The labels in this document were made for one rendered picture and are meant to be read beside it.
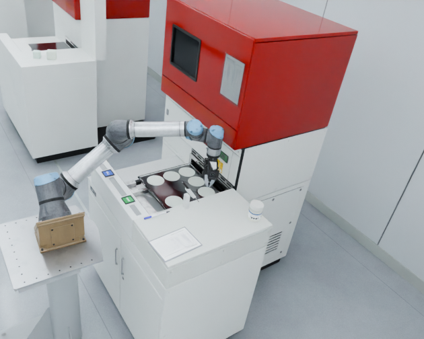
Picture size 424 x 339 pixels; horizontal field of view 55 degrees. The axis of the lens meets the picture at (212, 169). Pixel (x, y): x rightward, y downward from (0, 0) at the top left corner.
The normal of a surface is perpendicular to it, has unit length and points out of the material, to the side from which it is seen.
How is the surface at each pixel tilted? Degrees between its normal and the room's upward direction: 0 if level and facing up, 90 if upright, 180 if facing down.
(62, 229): 90
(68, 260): 0
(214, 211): 0
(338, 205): 90
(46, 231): 90
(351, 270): 0
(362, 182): 90
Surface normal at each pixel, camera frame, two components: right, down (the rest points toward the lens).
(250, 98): 0.56, 0.52
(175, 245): 0.13, -0.82
